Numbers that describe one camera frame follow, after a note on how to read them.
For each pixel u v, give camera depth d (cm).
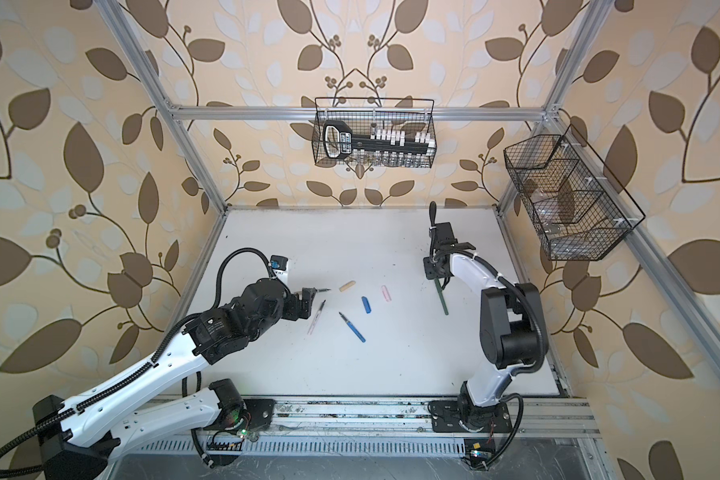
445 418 74
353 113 91
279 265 64
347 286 99
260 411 75
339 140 83
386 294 96
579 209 73
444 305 94
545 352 43
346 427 74
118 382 43
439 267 78
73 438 39
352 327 89
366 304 94
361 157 87
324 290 95
